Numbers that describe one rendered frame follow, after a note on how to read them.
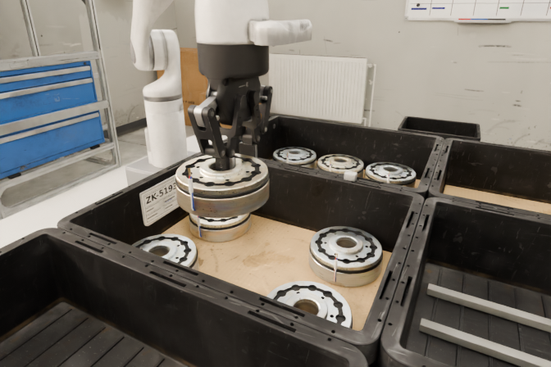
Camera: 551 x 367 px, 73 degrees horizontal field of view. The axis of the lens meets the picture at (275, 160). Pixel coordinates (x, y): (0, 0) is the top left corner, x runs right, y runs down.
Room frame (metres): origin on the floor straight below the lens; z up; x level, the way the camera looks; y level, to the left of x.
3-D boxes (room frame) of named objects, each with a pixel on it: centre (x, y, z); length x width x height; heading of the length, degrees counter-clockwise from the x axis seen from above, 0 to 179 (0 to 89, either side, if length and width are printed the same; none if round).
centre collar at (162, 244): (0.43, 0.16, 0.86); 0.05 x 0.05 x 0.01
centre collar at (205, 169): (0.38, 0.06, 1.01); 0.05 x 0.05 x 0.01
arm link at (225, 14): (0.40, 0.03, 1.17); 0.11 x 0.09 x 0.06; 63
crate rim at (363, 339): (0.43, 0.03, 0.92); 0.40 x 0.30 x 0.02; 62
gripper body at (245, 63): (0.41, 0.04, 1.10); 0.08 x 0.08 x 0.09
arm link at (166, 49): (0.92, 0.28, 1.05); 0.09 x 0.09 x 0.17; 30
